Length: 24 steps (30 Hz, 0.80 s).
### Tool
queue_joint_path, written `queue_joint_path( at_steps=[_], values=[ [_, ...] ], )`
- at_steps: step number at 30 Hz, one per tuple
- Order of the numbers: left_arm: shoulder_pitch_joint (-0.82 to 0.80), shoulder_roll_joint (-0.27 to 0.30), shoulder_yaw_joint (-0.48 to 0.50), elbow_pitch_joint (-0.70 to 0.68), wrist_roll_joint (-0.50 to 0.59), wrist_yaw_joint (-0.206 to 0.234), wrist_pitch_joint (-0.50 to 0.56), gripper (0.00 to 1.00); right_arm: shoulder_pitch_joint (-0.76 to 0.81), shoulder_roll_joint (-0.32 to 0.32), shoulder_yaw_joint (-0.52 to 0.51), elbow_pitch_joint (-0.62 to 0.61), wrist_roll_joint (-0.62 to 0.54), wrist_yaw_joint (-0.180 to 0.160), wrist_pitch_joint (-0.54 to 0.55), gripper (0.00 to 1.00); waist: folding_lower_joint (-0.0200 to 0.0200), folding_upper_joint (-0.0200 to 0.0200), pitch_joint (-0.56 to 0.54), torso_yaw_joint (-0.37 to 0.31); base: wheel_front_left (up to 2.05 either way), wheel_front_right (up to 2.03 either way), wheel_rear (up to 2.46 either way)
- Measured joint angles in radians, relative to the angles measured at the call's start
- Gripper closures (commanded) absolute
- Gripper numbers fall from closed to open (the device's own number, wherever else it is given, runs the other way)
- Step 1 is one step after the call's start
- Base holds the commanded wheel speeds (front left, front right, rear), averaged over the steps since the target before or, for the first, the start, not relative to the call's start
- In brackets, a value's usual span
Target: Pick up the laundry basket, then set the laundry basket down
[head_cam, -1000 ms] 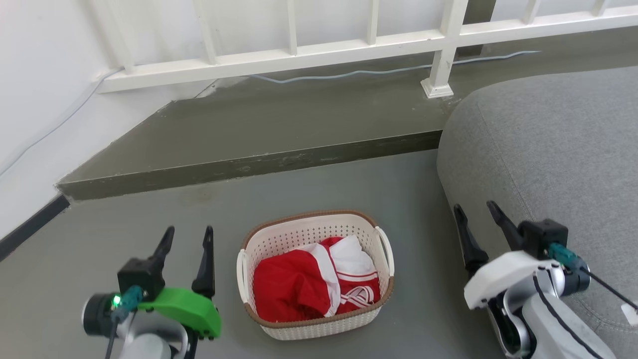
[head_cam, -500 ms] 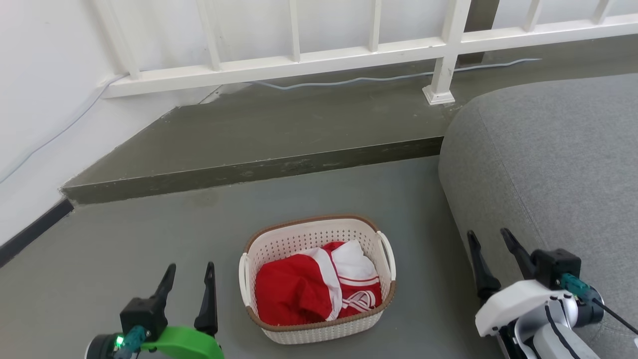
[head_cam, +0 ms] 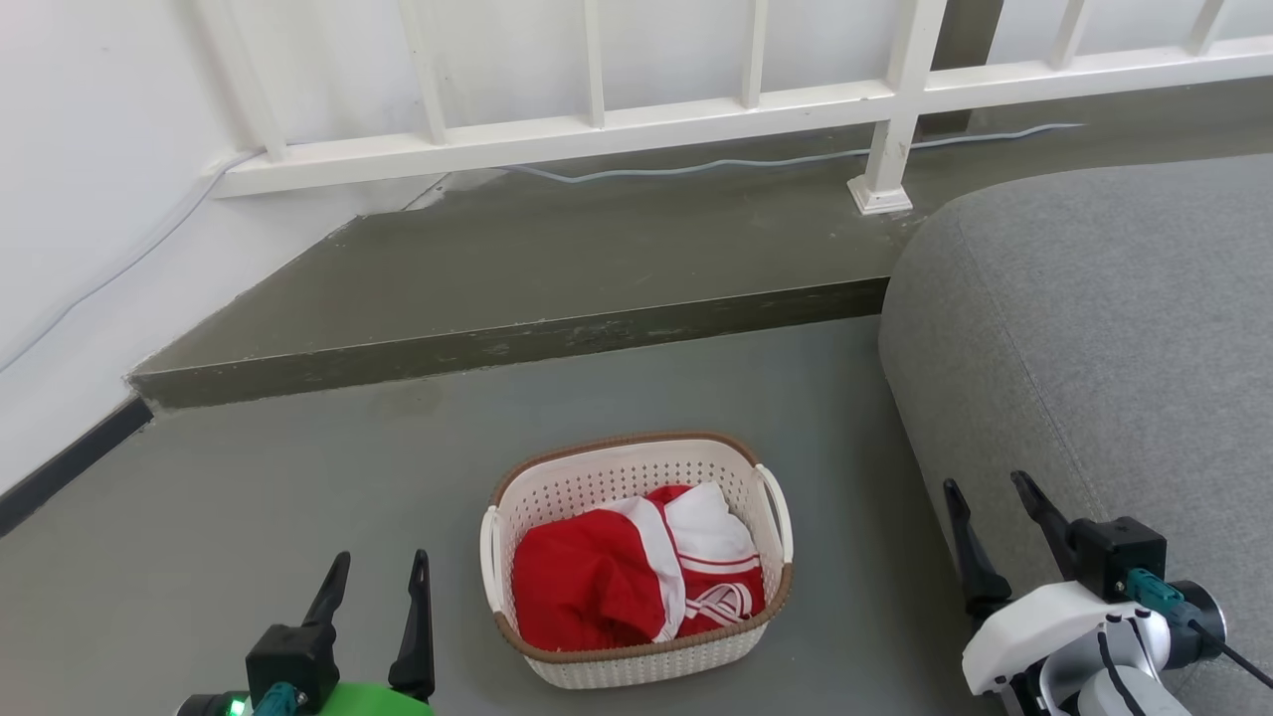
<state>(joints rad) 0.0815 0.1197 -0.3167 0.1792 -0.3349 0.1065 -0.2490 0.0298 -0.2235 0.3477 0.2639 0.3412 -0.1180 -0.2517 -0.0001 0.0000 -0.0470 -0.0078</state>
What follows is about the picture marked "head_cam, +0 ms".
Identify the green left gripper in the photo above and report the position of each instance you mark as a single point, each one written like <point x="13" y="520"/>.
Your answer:
<point x="368" y="702"/>

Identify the black baseboard strip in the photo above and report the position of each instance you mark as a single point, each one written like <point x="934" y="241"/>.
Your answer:
<point x="70" y="462"/>

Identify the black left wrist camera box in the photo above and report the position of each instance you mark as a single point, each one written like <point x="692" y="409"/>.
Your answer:
<point x="293" y="664"/>

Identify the white metal railing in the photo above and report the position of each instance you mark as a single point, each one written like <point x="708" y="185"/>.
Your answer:
<point x="696" y="111"/>

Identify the cream plastic laundry basket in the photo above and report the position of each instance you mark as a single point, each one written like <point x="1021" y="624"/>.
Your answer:
<point x="607" y="482"/>

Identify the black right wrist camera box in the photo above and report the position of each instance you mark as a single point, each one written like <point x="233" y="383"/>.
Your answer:
<point x="1119" y="557"/>

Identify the grey fabric sofa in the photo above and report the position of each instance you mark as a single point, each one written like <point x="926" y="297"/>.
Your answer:
<point x="1114" y="328"/>

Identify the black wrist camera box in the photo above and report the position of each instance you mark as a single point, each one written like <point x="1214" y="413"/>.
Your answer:
<point x="1119" y="557"/>
<point x="293" y="664"/>

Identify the dark grey post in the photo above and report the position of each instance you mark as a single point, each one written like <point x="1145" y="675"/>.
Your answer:
<point x="960" y="70"/>

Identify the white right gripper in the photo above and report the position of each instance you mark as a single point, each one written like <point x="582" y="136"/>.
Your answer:
<point x="1024" y="631"/>

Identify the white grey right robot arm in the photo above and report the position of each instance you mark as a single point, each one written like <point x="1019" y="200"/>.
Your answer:
<point x="1124" y="688"/>

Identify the red and white garment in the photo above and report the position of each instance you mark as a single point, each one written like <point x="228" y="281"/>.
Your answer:
<point x="582" y="582"/>

